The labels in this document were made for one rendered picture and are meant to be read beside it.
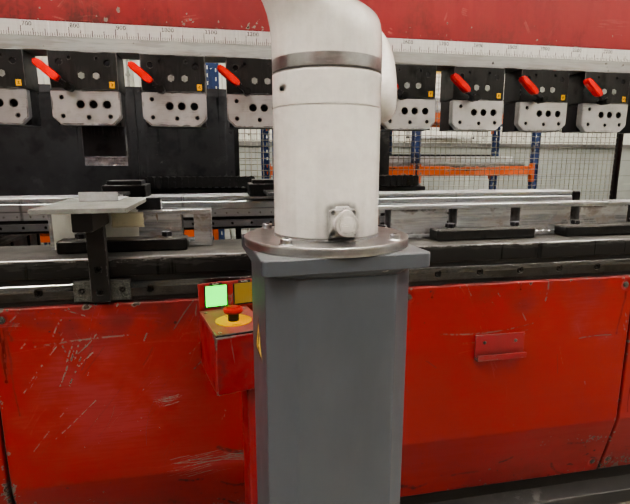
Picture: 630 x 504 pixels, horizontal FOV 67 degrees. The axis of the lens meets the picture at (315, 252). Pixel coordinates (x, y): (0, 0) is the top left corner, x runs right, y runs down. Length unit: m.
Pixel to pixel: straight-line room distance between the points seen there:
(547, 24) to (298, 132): 1.15
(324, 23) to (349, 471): 0.47
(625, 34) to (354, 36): 1.28
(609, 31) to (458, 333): 0.95
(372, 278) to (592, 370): 1.23
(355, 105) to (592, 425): 1.43
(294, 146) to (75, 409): 0.98
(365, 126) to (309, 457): 0.36
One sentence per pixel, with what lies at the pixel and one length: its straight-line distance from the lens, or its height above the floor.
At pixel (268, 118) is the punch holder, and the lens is 1.25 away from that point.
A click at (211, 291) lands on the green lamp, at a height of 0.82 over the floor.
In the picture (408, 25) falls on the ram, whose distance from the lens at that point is 1.37.
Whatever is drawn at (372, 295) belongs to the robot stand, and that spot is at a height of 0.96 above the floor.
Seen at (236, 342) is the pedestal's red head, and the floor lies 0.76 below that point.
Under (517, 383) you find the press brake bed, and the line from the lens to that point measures 1.53.
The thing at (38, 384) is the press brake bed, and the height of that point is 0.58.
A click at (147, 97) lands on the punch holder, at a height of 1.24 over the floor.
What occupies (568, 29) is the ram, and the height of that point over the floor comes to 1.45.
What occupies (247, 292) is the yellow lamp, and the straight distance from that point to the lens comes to 1.05.
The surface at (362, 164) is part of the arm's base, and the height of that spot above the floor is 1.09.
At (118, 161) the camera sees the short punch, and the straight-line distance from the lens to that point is 1.30.
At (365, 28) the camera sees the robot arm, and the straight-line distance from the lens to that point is 0.52.
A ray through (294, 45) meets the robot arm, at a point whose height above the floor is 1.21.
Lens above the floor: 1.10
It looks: 11 degrees down
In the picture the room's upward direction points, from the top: straight up
